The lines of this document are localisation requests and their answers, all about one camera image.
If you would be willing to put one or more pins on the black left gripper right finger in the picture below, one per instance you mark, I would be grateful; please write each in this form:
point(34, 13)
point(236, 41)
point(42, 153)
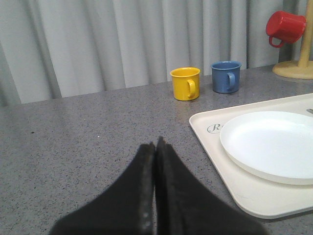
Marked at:
point(185, 207)

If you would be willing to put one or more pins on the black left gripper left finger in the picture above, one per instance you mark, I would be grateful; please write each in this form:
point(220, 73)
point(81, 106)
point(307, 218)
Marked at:
point(125, 208)

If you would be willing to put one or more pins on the white round plate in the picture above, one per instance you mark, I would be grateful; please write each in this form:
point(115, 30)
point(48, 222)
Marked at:
point(273, 145)

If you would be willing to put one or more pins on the beige rabbit serving tray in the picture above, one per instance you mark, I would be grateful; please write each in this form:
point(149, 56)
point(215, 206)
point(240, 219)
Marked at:
point(256, 196)

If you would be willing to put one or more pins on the yellow enamel mug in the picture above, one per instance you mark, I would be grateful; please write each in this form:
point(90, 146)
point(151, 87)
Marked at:
point(186, 83)

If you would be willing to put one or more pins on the blue enamel mug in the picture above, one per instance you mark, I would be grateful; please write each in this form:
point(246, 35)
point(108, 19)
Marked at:
point(226, 76)

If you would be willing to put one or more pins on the grey pleated curtain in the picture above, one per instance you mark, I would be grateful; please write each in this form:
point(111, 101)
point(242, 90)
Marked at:
point(59, 48)

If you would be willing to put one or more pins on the wooden mug tree stand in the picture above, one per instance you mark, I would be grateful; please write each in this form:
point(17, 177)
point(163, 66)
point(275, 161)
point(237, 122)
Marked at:
point(303, 68)

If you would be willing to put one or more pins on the red enamel mug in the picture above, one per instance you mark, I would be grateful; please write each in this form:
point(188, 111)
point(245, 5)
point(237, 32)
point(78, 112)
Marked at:
point(284, 27)

